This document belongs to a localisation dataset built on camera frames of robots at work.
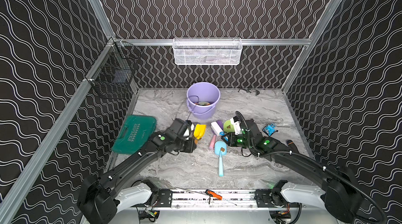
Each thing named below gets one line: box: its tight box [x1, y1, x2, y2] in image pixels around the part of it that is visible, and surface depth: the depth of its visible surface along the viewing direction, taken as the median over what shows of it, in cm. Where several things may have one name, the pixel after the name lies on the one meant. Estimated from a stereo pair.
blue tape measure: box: [262, 121, 279, 137], surface depth 97 cm
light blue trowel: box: [214, 140, 228, 177], surface depth 91 cm
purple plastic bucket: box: [186, 81, 221, 120], surface depth 100 cm
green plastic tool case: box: [112, 115, 157, 155], surface depth 96 cm
